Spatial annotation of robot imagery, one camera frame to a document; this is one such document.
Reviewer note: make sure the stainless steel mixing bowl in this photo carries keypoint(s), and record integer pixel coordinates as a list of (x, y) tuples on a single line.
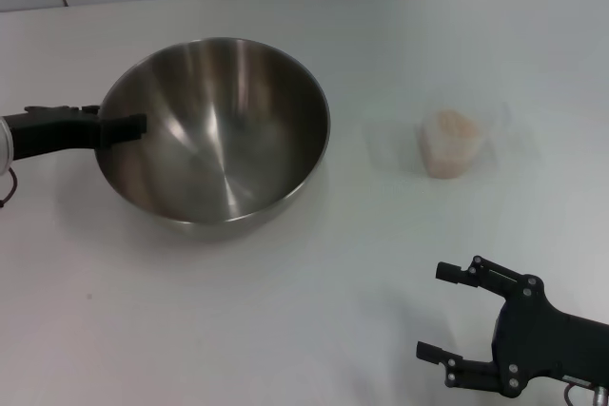
[(214, 140)]

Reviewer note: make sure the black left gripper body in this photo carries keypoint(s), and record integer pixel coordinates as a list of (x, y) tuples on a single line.
[(47, 132)]

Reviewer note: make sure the clear plastic measuring cup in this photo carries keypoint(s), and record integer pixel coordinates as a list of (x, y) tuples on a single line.
[(491, 126)]

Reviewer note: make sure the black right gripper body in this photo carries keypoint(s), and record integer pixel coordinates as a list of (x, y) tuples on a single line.
[(547, 344)]

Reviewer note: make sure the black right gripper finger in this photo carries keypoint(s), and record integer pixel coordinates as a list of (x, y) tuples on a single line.
[(468, 370), (485, 275)]

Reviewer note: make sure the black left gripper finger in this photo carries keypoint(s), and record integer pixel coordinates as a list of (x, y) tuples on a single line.
[(124, 129)]

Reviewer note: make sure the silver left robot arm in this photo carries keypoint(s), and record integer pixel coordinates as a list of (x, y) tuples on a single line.
[(5, 144)]

